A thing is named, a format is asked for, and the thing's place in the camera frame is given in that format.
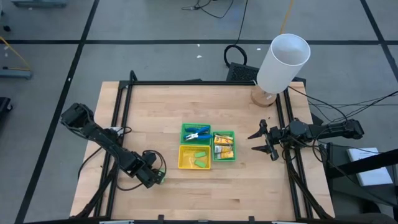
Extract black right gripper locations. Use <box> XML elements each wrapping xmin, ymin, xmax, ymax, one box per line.
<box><xmin>247</xmin><ymin>119</ymin><xmax>295</xmax><ymax>162</ymax></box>

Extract black side cart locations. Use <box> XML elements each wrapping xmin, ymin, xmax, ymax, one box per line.
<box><xmin>323</xmin><ymin>141</ymin><xmax>398</xmax><ymax>208</ymax></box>

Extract green plastic basket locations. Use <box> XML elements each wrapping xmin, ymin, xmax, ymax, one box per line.
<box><xmin>180</xmin><ymin>123</ymin><xmax>213</xmax><ymax>146</ymax></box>
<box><xmin>212</xmin><ymin>130</ymin><xmax>238</xmax><ymax>163</ymax></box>

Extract thin yellow cable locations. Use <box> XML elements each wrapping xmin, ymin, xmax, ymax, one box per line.
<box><xmin>0</xmin><ymin>36</ymin><xmax>32</xmax><ymax>72</ymax></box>

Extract black mesh box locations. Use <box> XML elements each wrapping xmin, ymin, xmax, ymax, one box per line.
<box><xmin>226</xmin><ymin>62</ymin><xmax>259</xmax><ymax>82</ymax></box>

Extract black chair base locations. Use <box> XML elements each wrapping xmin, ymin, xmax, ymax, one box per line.
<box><xmin>0</xmin><ymin>96</ymin><xmax>13</xmax><ymax>121</ymax></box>

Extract black floor cable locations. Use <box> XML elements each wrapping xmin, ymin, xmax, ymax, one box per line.
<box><xmin>181</xmin><ymin>0</ymin><xmax>237</xmax><ymax>19</ymax></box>

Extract black beam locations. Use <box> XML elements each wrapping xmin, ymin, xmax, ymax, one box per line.
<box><xmin>326</xmin><ymin>148</ymin><xmax>398</xmax><ymax>180</ymax></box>

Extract yellow hanging cable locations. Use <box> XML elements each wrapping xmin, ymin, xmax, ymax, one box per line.
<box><xmin>279</xmin><ymin>0</ymin><xmax>295</xmax><ymax>35</ymax></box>

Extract black aluminium table frame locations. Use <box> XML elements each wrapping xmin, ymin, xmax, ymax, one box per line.
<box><xmin>70</xmin><ymin>70</ymin><xmax>335</xmax><ymax>220</ymax></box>

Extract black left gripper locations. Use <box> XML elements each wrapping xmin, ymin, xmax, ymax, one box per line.
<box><xmin>136</xmin><ymin>162</ymin><xmax>166</xmax><ymax>190</ymax></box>

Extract grey floor platform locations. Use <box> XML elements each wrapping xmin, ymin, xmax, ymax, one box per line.
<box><xmin>11</xmin><ymin>0</ymin><xmax>68</xmax><ymax>8</ymax></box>

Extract blue-handled pliers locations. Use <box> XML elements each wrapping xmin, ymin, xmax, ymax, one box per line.
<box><xmin>183</xmin><ymin>125</ymin><xmax>211</xmax><ymax>135</ymax></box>
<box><xmin>183</xmin><ymin>132</ymin><xmax>214</xmax><ymax>141</ymax></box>

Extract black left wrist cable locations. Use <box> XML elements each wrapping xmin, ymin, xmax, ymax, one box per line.
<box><xmin>142</xmin><ymin>150</ymin><xmax>167</xmax><ymax>175</ymax></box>

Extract white book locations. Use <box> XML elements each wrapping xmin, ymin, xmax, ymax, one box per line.
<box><xmin>346</xmin><ymin>146</ymin><xmax>394</xmax><ymax>187</ymax></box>

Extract white shade wooden base lamp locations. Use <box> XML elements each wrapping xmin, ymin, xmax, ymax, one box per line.
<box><xmin>250</xmin><ymin>33</ymin><xmax>312</xmax><ymax>108</ymax></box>

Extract black hanging coiled cable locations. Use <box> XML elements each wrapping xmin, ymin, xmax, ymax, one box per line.
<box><xmin>223</xmin><ymin>0</ymin><xmax>249</xmax><ymax>68</ymax></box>

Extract yellow plastic basket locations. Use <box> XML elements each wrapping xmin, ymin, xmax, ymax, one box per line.
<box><xmin>177</xmin><ymin>144</ymin><xmax>212</xmax><ymax>170</ymax></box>

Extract grey base plate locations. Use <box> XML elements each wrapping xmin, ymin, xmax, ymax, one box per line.
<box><xmin>0</xmin><ymin>67</ymin><xmax>33</xmax><ymax>79</ymax></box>

